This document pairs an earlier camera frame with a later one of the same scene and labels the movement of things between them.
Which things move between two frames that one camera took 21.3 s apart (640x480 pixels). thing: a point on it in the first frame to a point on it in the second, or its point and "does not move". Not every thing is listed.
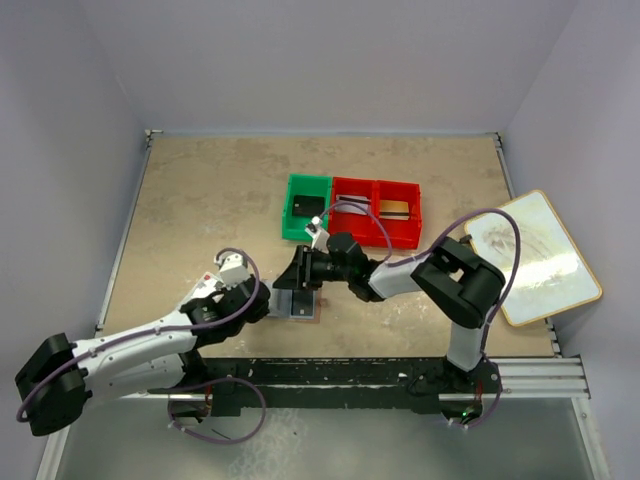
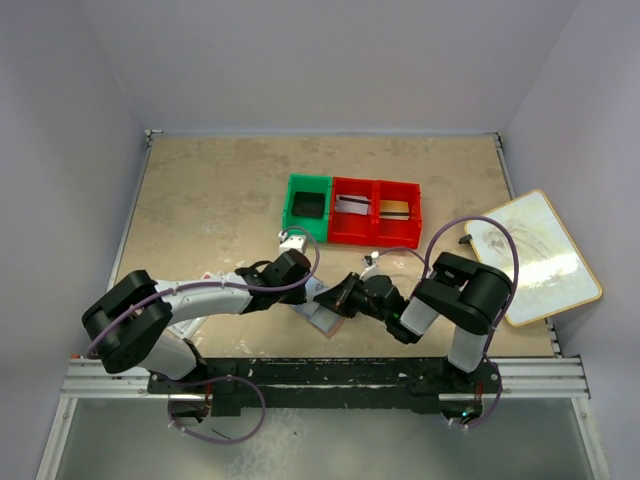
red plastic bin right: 400,233 does not move
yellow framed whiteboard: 550,276 does not move
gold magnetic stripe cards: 394,209 does not move
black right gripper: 300,273 to 338,297
